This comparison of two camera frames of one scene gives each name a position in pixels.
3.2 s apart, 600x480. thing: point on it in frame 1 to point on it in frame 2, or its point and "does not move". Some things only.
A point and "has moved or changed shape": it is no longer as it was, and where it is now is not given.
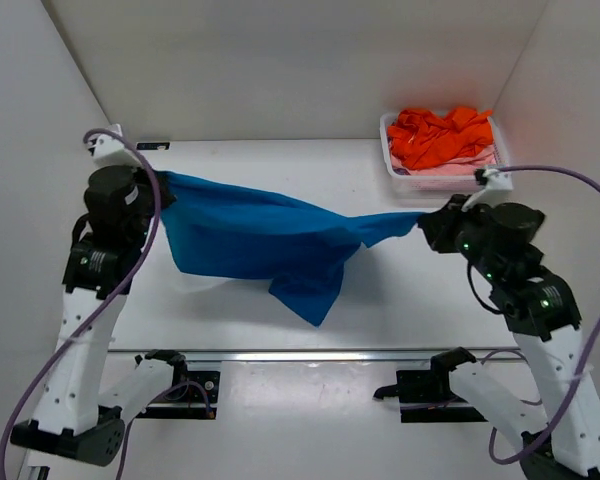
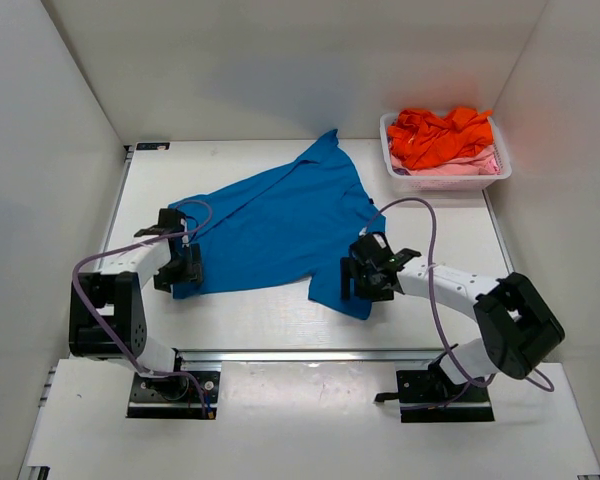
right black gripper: (439, 226) to (350, 279)
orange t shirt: (422, 138) does not move
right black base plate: (426, 397) does not move
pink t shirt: (463, 165) does not move
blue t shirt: (219, 228) has moved or changed shape
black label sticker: (153, 146) does not move
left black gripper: (155, 189) to (191, 265)
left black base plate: (193, 395) does not move
